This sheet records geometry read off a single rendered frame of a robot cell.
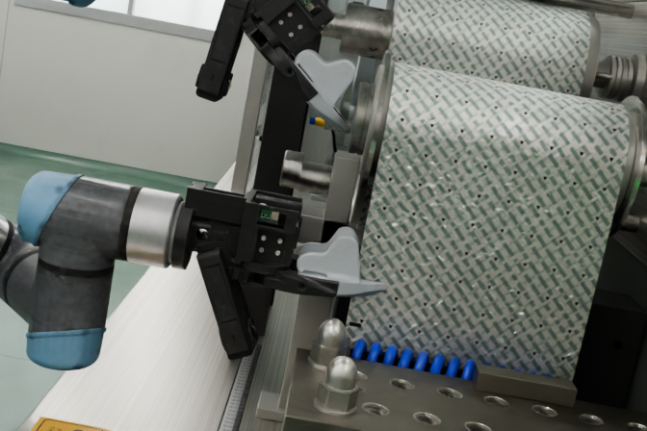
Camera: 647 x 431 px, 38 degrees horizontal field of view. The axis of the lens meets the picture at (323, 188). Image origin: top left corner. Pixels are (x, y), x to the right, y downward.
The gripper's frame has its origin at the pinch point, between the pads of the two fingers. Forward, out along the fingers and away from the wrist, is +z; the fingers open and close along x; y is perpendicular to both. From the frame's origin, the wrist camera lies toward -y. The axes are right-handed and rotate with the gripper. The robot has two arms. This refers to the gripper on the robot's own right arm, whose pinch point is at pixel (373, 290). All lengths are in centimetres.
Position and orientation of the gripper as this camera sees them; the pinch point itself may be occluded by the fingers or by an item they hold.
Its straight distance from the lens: 94.8
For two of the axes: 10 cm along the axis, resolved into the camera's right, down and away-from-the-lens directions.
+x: 0.3, -1.8, 9.8
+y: 1.8, -9.7, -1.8
